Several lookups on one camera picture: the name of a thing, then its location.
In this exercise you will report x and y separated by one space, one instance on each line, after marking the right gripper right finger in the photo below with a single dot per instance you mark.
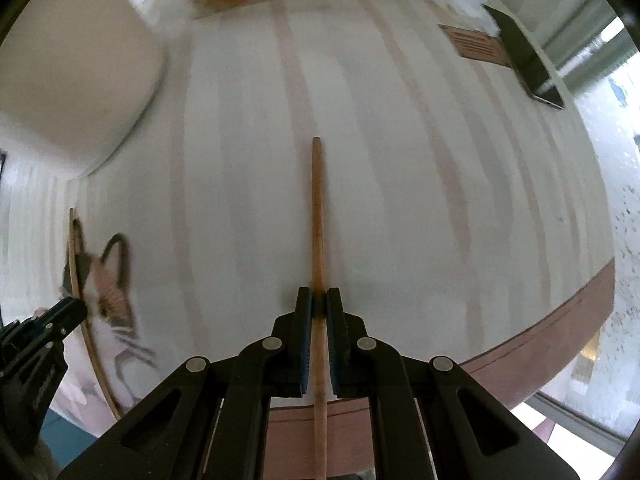
430 419

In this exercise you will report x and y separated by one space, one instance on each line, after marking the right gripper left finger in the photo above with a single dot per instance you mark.
207 420

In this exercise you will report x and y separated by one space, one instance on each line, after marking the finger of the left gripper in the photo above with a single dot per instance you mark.
63 318

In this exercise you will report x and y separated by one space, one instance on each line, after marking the plain wooden chopstick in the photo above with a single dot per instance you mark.
318 337

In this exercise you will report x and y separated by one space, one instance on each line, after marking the striped cat table mat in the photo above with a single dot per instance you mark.
462 217

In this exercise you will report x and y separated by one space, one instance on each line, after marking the black smartphone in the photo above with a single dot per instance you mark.
526 62

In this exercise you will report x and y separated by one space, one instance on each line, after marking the brown paper card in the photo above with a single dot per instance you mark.
477 46

